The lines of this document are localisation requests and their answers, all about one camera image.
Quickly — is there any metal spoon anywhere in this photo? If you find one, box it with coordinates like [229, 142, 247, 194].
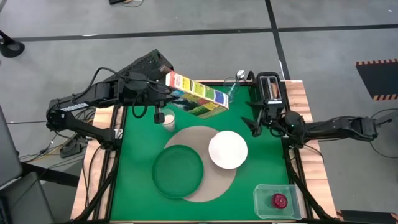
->
[229, 69, 246, 96]

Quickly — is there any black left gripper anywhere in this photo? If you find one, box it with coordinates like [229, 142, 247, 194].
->
[146, 64, 185, 106]

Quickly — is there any black perforated crate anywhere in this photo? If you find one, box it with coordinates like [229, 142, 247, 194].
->
[119, 49, 175, 82]

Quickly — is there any round beige placemat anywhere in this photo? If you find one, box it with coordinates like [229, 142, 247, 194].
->
[164, 125, 238, 203]

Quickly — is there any glass of milk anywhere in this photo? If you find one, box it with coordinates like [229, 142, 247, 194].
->
[160, 108, 177, 132]

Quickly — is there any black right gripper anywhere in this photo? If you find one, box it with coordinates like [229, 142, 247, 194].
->
[241, 101, 287, 138]

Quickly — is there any clear drinking glass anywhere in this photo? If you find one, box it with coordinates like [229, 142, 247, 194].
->
[223, 77, 241, 103]

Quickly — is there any black stand base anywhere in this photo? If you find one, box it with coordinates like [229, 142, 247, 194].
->
[0, 30, 25, 58]

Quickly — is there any black toaster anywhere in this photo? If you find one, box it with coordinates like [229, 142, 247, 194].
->
[248, 71, 286, 113]

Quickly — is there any grey metal bracket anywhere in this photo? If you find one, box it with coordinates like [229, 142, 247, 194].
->
[376, 110, 398, 128]

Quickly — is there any black hazard-striped floor mat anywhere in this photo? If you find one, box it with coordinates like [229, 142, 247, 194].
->
[356, 58, 398, 101]
[337, 210, 398, 224]

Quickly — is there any black device with cable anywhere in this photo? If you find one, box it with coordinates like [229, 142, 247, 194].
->
[108, 0, 144, 8]

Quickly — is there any colourful cereal box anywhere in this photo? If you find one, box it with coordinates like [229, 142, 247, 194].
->
[165, 70, 230, 120]

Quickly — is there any red apple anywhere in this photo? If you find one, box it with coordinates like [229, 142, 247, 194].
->
[272, 193, 289, 209]

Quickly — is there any clear plastic container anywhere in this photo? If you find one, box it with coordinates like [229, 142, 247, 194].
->
[253, 184, 304, 220]

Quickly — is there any green plate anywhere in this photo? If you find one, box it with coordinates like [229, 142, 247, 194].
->
[151, 144, 205, 199]

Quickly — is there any black floor power supply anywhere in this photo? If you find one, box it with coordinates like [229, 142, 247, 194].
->
[60, 136, 88, 159]

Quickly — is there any green felt table mat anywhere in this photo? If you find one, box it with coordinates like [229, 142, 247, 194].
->
[110, 84, 292, 222]

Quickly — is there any white bowl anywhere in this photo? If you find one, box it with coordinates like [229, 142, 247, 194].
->
[208, 130, 249, 170]

